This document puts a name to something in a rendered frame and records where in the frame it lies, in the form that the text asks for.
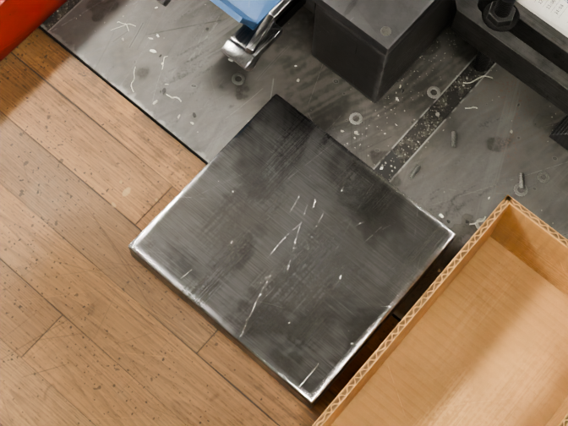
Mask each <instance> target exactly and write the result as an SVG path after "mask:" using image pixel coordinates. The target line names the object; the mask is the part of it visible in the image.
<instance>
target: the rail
mask: <svg viewBox="0 0 568 426"><path fill-rule="evenodd" d="M296 1H298V0H281V1H280V2H279V3H278V4H277V5H276V6H275V7H274V8H273V9H272V10H271V11H270V12H269V15H270V16H272V17H274V22H275V23H276V22H277V23H276V24H277V25H279V26H280V27H282V26H283V25H284V24H285V23H286V22H287V21H288V20H289V19H290V18H291V17H292V16H293V15H294V14H295V13H296V12H297V11H298V10H299V9H300V8H301V7H302V6H303V5H304V4H305V3H306V0H299V2H298V3H297V4H295V2H296ZM293 4H295V6H293ZM291 6H293V7H292V9H289V8H290V7H291ZM288 9H289V10H290V11H289V12H288V13H287V14H285V16H284V15H283V14H284V13H285V12H286V11H288ZM282 15H283V16H284V17H283V16H282ZM281 16H282V18H281V20H279V22H278V21H277V20H278V19H279V18H280V17H281Z"/></svg>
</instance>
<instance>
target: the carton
mask: <svg viewBox="0 0 568 426"><path fill-rule="evenodd" d="M312 426H568V240H567V239H566V238H564V237H563V236H562V235H560V234H559V233H558V232H557V231H555V230H554V229H553V228H552V227H550V226H549V225H548V224H546V223H545V222H544V221H542V220H541V219H539V218H538V217H537V216H535V215H534V214H533V213H532V212H531V211H530V210H528V209H527V208H525V207H524V206H523V205H521V204H520V203H518V202H517V201H516V200H514V199H513V198H512V197H511V196H510V195H506V197H505V198H504V199H503V200H502V201H501V203H500V204H499V205H498V206H497V207H496V209H495V210H494V211H493V212H492V214H491V215H490V216H489V217H488V218H487V220H486V221H485V222H484V223H483V225H482V226H481V227H480V228H479V229H478V230H477V231H476V232H475V233H474V234H473V236H472V237H471V238H470V239H469V240H468V242H467V243H466V244H465V245H464V247H463V248H462V249H461V250H460V251H459V253H458V254H457V255H456V256H455V258H454V259H453V260H452V261H451V262H450V263H449V264H448V265H447V266H446V267H445V269H444V270H443V271H442V272H441V273H440V275H439V276H438V277H437V278H436V279H435V281H434V282H433V283H432V284H431V286H430V287H429V288H428V289H427V290H426V292H425V293H424V294H423V295H422V297H421V298H420V299H419V300H418V301H417V302H416V303H415V304H414V305H413V306H412V308H411V309H410V310H409V311H408V312H407V314H406V315H405V316H404V317H403V319H402V320H401V321H400V322H399V323H398V325H397V326H396V327H395V328H394V330H393V331H392V332H391V333H390V334H389V335H388V336H387V337H386V338H385V340H384V341H383V342H382V343H381V344H380V346H379V347H378V348H377V349H376V350H375V352H374V353H373V354H372V355H371V356H370V358H369V359H368V360H367V361H366V363H365V364H364V365H363V366H362V367H361V369H360V370H359V371H358V372H357V373H356V374H355V375H354V376H353V377H352V379H351V380H350V381H349V382H348V383H347V385H346V386H345V387H344V388H343V389H342V391H341V392H340V393H339V394H338V396H337V397H336V398H335V399H334V400H333V402H332V403H331V404H330V405H329V406H328V407H327V408H326V409H325V410H324V412H323V413H322V414H321V415H320V416H319V418H318V419H317V420H316V421H315V422H314V424H313V425H312Z"/></svg>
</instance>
